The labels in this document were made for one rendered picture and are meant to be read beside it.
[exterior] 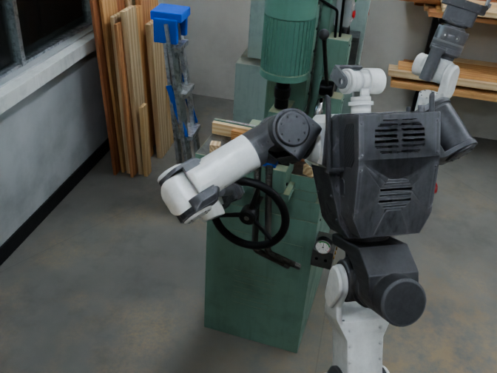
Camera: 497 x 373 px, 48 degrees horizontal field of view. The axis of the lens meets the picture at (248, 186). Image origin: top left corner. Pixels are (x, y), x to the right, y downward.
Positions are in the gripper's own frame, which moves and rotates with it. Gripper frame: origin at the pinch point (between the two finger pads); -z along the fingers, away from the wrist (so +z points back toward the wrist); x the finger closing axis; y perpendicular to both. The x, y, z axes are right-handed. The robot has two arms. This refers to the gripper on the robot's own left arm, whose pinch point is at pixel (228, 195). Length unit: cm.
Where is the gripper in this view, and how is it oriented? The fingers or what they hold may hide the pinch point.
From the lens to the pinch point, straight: 180.9
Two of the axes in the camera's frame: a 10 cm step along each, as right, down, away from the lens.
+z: -2.3, 0.1, -9.7
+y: -3.5, -9.4, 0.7
